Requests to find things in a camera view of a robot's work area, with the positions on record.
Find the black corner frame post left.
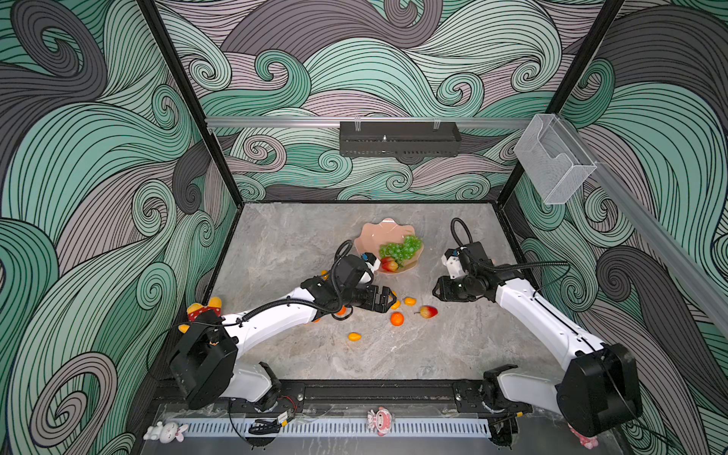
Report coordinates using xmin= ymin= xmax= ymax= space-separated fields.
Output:
xmin=138 ymin=0 xmax=245 ymax=210

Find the aluminium rail right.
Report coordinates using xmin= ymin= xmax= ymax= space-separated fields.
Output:
xmin=562 ymin=119 xmax=727 ymax=335

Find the black corner frame post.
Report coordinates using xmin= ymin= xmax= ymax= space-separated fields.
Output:
xmin=496 ymin=0 xmax=625 ymax=210
xmin=138 ymin=0 xmax=245 ymax=210

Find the aluminium rail back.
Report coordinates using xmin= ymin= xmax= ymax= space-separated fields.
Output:
xmin=206 ymin=116 xmax=531 ymax=130

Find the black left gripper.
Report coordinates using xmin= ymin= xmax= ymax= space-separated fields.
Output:
xmin=336 ymin=285 xmax=397 ymax=315

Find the clear plastic wall box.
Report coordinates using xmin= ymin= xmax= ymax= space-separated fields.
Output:
xmin=514 ymin=114 xmax=596 ymax=205

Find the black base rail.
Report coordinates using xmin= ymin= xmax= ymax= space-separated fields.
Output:
xmin=152 ymin=378 xmax=536 ymax=415

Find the pink scalloped fruit bowl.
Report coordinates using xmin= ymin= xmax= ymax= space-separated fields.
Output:
xmin=354 ymin=218 xmax=424 ymax=275

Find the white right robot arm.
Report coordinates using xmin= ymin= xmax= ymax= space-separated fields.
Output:
xmin=432 ymin=242 xmax=643 ymax=437

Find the black corner frame post right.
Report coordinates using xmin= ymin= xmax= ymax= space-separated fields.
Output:
xmin=496 ymin=0 xmax=625 ymax=210

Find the yellow red plush toy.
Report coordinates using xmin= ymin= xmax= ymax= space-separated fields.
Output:
xmin=177 ymin=297 xmax=222 ymax=334

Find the orange tangerine right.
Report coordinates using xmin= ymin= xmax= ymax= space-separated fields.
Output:
xmin=390 ymin=312 xmax=405 ymax=327

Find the aluminium rail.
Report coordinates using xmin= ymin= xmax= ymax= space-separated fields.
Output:
xmin=562 ymin=119 xmax=727 ymax=335
xmin=206 ymin=116 xmax=531 ymax=130

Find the white bunny toy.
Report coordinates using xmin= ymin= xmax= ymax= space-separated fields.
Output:
xmin=143 ymin=421 xmax=189 ymax=444

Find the pink pig figurine centre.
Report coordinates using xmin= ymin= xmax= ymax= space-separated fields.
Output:
xmin=367 ymin=407 xmax=394 ymax=437

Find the white cable duct strip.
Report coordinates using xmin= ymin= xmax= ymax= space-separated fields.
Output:
xmin=176 ymin=417 xmax=491 ymax=439

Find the pink plush toy right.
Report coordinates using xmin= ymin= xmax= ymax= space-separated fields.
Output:
xmin=568 ymin=425 xmax=599 ymax=450

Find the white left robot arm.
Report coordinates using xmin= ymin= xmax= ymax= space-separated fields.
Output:
xmin=169 ymin=252 xmax=396 ymax=411

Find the black wall shelf tray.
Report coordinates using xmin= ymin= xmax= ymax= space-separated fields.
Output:
xmin=339 ymin=122 xmax=463 ymax=164

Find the green grape bunch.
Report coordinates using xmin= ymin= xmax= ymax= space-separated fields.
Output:
xmin=379 ymin=235 xmax=423 ymax=265

